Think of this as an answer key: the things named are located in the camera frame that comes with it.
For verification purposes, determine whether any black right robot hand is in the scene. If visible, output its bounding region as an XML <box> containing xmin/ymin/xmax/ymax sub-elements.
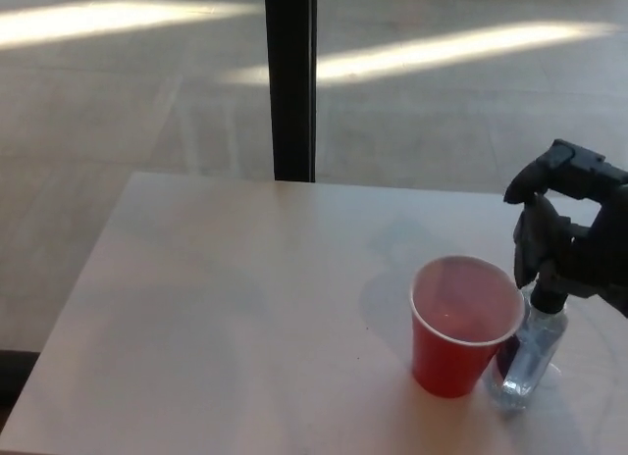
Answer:
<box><xmin>502</xmin><ymin>138</ymin><xmax>628</xmax><ymax>320</ymax></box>

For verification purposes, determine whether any clear soap bottle black pump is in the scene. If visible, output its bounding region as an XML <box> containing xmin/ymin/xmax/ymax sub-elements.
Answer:
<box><xmin>484</xmin><ymin>273</ymin><xmax>570</xmax><ymax>411</ymax></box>

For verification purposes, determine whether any red plastic cup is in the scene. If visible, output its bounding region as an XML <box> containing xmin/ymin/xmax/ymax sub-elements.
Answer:
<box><xmin>408</xmin><ymin>254</ymin><xmax>526</xmax><ymax>399</ymax></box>

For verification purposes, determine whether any black window frame post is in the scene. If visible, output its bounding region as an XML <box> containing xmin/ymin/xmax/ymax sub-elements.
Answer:
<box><xmin>263</xmin><ymin>0</ymin><xmax>318</xmax><ymax>183</ymax></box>

